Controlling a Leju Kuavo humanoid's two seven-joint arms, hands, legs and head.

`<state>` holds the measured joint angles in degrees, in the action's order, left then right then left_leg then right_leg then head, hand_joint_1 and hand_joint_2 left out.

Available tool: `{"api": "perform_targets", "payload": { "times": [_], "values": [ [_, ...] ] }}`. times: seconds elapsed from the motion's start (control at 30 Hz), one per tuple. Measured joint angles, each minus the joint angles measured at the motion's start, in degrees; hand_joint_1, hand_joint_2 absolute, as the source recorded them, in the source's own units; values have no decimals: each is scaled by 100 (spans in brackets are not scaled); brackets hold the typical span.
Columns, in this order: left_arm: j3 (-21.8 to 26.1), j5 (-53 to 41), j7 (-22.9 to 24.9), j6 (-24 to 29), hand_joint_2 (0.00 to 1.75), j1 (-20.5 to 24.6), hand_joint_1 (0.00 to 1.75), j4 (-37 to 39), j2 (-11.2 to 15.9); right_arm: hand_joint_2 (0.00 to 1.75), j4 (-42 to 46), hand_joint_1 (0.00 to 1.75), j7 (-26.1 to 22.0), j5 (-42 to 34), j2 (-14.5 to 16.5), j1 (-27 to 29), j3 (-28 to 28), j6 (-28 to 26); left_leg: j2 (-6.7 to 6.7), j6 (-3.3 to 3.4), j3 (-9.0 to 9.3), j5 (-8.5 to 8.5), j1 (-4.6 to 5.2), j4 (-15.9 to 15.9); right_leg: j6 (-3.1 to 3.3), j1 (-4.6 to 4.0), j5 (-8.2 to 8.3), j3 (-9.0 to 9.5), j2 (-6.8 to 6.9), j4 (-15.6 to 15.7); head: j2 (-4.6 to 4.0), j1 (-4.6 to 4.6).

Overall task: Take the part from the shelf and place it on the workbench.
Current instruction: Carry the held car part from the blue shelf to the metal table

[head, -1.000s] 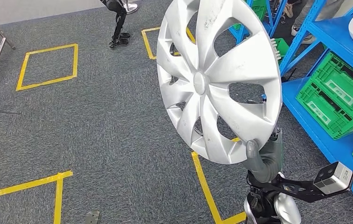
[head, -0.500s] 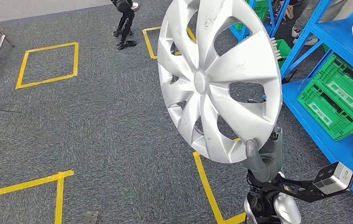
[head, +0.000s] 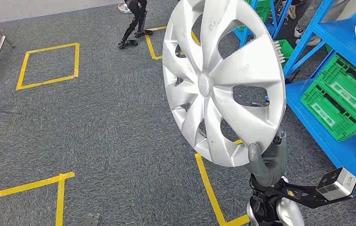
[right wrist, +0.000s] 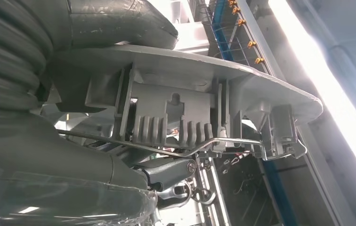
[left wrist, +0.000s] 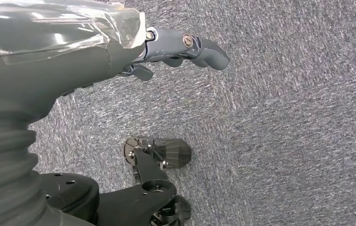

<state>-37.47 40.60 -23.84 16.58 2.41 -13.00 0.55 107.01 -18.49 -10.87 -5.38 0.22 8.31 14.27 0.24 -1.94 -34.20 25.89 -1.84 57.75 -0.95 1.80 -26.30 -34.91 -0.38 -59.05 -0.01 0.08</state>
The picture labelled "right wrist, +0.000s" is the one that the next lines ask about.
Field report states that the ceiling light strip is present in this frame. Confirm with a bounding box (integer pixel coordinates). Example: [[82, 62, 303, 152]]
[[267, 0, 356, 195]]

